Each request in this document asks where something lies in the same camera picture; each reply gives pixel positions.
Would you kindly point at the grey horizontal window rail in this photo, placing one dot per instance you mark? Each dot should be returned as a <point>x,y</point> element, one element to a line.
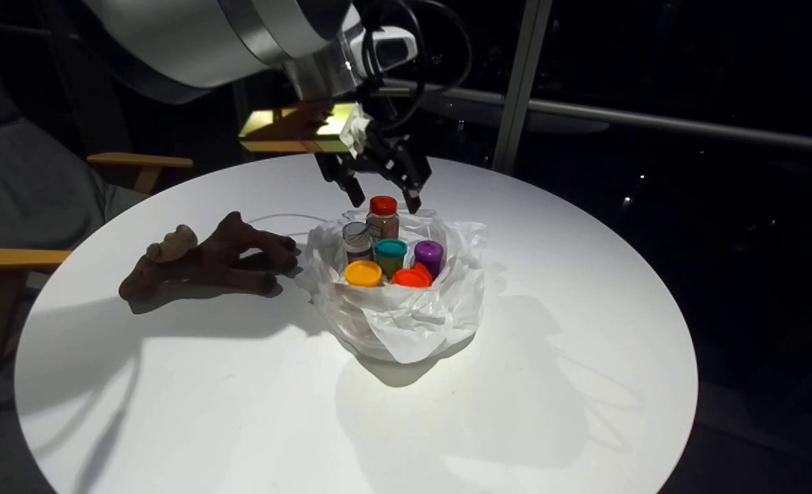
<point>663,123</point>

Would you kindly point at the red lid spice jar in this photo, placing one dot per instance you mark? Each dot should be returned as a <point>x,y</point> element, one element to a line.
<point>382,215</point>

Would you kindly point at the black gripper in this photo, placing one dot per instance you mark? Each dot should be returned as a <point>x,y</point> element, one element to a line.
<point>380,152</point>

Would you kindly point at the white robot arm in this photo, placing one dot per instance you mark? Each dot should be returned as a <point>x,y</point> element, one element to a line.
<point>231,38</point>

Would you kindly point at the grey window post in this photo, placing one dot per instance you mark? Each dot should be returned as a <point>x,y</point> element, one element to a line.
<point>520,91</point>

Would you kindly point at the yellow-orange lid dough tub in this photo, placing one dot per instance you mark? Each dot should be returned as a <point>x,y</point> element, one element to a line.
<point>364,274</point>

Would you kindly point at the brown plush moose toy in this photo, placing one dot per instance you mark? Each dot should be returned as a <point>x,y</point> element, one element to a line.
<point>203,266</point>

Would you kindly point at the white plastic bag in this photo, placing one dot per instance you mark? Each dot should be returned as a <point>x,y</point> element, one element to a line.
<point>408,321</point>

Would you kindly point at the wooden chair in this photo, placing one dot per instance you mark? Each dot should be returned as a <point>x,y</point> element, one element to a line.
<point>13,260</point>

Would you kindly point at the purple lid dough tub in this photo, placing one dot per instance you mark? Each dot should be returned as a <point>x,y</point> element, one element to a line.
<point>428,253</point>

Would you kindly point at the grey chair cushion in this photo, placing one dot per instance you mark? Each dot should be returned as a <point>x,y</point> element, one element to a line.
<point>22,183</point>

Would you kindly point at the orange green wrist camera box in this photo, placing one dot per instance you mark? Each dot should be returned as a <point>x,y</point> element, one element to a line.
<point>315,128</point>

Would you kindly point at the teal lid dough tub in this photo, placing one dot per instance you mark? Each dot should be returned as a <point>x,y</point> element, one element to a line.
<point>391,253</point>

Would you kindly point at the red-orange lid dough tub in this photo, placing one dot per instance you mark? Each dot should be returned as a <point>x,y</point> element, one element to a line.
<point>413,275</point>

